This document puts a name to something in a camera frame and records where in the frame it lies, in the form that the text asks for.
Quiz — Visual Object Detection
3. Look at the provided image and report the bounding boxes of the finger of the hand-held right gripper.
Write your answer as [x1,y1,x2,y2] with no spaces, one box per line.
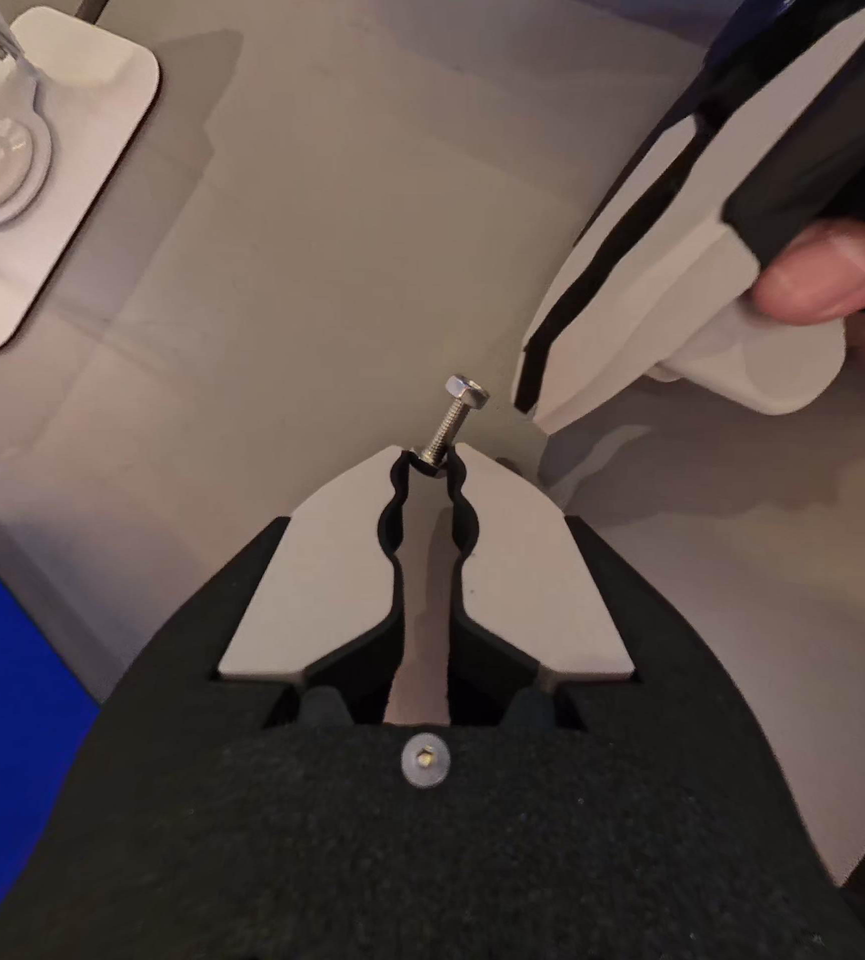
[530,0,865,435]
[513,93,711,416]

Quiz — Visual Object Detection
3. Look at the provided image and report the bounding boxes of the blue plastic bin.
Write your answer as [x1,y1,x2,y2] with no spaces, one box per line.
[0,519,101,960]

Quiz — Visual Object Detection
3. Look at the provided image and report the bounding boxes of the wooden white document stand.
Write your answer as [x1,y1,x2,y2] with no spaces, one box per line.
[0,0,162,354]

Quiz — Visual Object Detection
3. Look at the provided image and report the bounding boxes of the grey desk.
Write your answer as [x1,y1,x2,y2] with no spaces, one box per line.
[0,0,865,890]

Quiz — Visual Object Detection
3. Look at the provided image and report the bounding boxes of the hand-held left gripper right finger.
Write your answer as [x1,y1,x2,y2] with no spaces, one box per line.
[443,442,638,725]

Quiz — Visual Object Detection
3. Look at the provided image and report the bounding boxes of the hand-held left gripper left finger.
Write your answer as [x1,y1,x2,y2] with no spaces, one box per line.
[218,442,413,725]

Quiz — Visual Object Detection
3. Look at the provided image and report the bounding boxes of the person's right hand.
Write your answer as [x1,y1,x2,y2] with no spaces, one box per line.
[751,221,865,372]

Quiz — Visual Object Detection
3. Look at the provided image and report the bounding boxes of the short thin steel bolt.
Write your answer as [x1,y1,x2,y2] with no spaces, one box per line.
[416,390,479,472]

